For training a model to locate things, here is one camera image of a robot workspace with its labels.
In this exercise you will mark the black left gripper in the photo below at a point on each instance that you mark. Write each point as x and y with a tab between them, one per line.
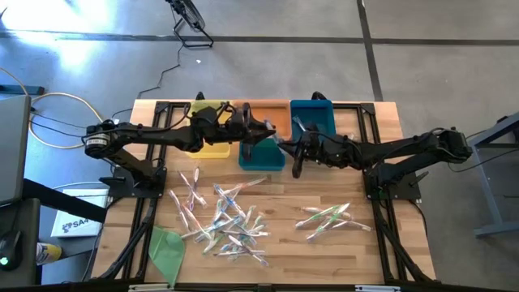
235	127

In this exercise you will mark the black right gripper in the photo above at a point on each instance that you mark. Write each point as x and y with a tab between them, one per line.
310	148

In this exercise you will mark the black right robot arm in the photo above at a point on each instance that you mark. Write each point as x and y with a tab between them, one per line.
405	148

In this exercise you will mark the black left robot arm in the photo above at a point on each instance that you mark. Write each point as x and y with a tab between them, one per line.
162	136

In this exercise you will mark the orange plastic bin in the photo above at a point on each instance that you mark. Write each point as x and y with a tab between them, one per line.
280	113

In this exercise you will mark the small teal plastic bin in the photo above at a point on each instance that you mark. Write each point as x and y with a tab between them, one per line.
263	160

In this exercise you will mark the large blue plastic bin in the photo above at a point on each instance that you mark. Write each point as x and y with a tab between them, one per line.
320	115

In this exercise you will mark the yellow plastic bin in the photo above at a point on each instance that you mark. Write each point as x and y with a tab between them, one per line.
215	151

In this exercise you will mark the clear plastic wrapped toothbrush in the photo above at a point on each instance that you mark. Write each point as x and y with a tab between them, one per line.
359	226

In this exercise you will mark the blue white wrapped toothbrush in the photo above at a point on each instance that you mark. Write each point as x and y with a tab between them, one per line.
219	225

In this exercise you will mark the purple bristle wrapped toothbrush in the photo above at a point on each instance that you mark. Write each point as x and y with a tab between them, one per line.
233	254

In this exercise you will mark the black floor fan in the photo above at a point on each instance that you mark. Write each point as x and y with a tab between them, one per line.
190	14

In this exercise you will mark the green cloth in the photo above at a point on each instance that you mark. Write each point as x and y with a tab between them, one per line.
166	251

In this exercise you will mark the white label strip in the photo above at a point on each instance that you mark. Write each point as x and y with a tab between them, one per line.
377	288
148	288

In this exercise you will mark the white printed box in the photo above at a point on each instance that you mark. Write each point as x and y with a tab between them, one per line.
77	225

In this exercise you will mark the dark blue floor bar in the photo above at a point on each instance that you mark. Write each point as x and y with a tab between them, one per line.
20	89

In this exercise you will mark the yellow spray can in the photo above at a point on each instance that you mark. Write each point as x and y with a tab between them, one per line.
48	253

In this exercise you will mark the black desk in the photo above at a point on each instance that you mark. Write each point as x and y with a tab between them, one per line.
30	219

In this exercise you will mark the grey laptop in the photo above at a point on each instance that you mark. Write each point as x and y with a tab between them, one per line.
14	150

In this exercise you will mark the black computer mouse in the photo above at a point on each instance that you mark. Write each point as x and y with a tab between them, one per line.
10	249

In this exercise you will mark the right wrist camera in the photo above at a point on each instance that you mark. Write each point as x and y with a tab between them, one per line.
336	150

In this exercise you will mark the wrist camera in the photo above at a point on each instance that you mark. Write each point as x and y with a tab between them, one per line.
204	117
336	150

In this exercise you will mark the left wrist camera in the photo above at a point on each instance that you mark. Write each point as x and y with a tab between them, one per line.
204	117

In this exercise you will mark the black aluminium table frame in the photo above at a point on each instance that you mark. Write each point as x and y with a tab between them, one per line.
161	108
368	108

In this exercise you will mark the grey desk leg frame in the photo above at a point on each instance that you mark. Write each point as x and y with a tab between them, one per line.
488	190

